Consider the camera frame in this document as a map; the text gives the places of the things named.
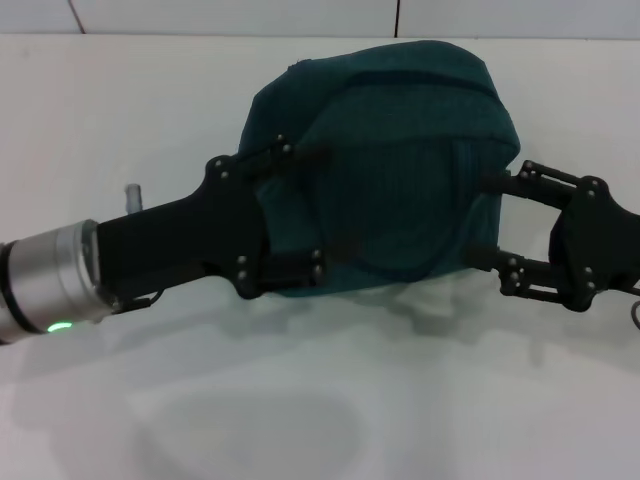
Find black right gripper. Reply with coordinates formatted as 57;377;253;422
467;159;640;316

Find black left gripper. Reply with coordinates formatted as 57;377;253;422
97;133;362;316

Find dark teal insulated lunch bag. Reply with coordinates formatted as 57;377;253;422
234;38;522;301

